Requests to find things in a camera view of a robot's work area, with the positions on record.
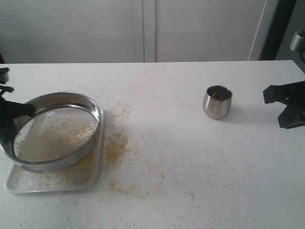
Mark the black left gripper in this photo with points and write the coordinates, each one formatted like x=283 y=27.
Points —
x=10 y=110

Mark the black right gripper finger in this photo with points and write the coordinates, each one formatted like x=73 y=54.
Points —
x=288 y=94
x=292 y=116

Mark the round stainless steel sieve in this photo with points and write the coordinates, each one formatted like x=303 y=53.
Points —
x=50 y=102

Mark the stainless steel cup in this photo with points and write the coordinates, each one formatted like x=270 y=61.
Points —
x=217 y=101

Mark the white coarse grain pile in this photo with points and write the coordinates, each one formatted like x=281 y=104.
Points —
x=52 y=142

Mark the yellow millet pile on tray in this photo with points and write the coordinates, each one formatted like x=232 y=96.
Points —
x=77 y=174

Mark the white square plastic tray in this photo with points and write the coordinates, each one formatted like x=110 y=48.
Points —
x=20 y=181

